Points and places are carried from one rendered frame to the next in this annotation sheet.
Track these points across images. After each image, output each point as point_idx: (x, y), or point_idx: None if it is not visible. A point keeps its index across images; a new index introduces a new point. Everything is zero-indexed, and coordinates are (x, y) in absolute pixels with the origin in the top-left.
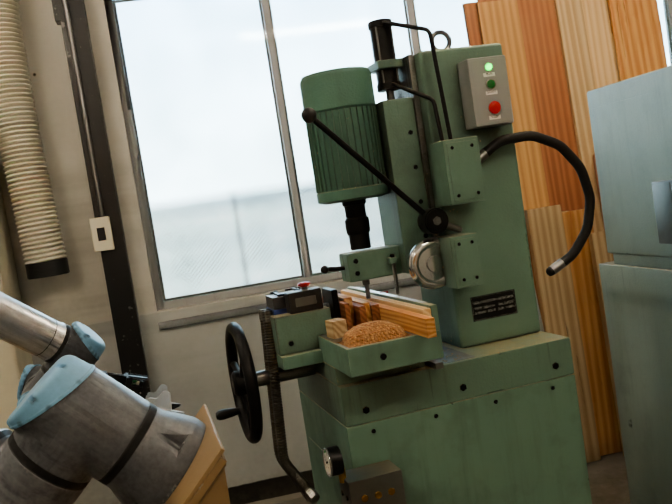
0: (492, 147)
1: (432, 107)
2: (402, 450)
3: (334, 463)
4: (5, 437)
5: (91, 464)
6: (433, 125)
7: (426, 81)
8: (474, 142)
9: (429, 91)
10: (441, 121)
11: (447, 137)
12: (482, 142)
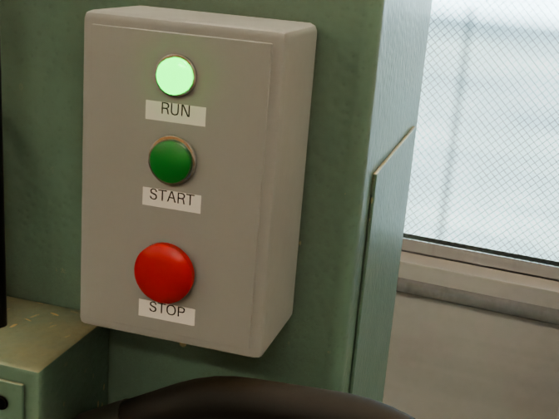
0: (151, 418)
1: (11, 160)
2: None
3: None
4: None
5: None
6: (5, 228)
7: (1, 51)
8: (15, 396)
9: (7, 94)
10: (37, 223)
11: (51, 288)
12: (189, 352)
